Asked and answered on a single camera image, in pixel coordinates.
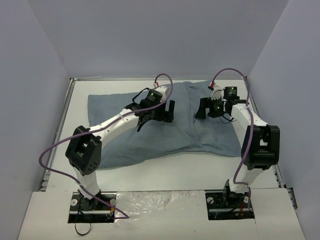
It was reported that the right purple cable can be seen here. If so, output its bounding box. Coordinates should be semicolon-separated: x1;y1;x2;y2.
209;67;256;211

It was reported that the thin black cable loop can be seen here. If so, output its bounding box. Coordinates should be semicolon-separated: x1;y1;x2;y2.
74;194;92;237

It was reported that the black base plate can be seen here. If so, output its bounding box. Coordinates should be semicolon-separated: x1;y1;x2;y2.
68;192;115;224
205;190;255;221

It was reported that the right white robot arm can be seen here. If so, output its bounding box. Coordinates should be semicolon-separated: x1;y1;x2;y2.
195;84;280;207

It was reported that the blue-grey pillowcase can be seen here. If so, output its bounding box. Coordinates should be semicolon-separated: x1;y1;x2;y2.
99;81;241;169

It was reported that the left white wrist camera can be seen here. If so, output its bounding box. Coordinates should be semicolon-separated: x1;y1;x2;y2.
153;83;170;99

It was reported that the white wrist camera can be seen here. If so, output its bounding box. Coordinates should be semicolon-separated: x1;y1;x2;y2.
153;83;170;99
208;82;224;101

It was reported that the purple cable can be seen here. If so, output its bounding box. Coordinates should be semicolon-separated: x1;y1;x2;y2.
39;73;174;221
209;67;256;211

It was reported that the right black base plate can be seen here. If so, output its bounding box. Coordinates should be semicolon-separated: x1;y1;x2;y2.
205;190;255;221

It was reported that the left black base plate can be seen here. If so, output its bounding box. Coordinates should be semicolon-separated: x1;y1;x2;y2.
68;192;115;224

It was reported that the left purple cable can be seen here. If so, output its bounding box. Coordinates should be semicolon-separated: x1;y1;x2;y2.
39;73;174;221

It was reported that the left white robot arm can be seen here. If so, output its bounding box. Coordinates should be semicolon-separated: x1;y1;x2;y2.
65;86;175;209

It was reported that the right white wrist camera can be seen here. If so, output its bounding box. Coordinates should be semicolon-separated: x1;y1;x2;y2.
208;82;224;101

